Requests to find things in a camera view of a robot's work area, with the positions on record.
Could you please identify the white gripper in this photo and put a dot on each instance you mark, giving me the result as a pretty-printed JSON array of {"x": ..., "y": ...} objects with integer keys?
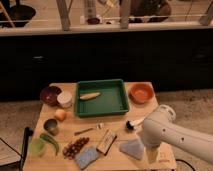
[{"x": 152, "y": 154}]

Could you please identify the grey blue towel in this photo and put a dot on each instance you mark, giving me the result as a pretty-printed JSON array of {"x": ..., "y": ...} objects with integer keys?
[{"x": 134, "y": 148}]

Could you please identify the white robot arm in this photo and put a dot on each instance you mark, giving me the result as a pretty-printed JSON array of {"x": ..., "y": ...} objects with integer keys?
[{"x": 158, "y": 127}]

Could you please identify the green plastic tray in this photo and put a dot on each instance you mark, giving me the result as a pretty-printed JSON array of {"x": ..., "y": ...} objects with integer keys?
[{"x": 112, "y": 99}]

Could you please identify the wooden block eraser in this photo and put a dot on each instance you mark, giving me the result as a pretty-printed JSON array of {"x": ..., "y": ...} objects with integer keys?
[{"x": 106, "y": 142}]

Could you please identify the orange bowl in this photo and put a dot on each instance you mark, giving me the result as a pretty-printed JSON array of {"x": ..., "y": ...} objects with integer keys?
[{"x": 141, "y": 93}]

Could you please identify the blue sponge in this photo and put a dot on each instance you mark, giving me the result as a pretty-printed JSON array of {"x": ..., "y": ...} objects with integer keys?
[{"x": 85, "y": 158}]

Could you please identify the bunch of dark grapes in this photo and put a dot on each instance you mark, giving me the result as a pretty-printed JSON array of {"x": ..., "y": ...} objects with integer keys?
[{"x": 72, "y": 149}]

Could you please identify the yellow corn cob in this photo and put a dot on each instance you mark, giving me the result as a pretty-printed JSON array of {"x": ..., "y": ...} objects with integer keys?
[{"x": 89, "y": 96}]

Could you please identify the white cup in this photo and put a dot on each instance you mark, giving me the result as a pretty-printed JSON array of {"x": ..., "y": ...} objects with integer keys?
[{"x": 65, "y": 99}]

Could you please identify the small metal cup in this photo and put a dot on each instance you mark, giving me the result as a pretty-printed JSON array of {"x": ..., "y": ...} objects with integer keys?
[{"x": 51, "y": 126}]

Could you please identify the green chili pepper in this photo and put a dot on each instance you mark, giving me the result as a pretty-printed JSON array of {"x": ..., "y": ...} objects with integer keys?
[{"x": 50, "y": 140}]

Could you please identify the green plastic cup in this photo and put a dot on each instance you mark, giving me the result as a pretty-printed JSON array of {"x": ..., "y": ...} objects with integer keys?
[{"x": 37, "y": 147}]

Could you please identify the dark red bowl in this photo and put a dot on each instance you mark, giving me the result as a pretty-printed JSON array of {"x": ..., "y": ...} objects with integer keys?
[{"x": 49, "y": 94}]

